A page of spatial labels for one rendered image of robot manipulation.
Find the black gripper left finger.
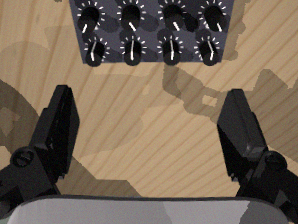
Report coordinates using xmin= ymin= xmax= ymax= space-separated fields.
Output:
xmin=0 ymin=85 xmax=80 ymax=220

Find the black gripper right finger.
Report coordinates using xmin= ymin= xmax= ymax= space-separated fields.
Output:
xmin=217 ymin=88 xmax=298 ymax=224

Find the black knob box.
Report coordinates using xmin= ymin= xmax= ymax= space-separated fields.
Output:
xmin=69 ymin=0 xmax=234 ymax=67

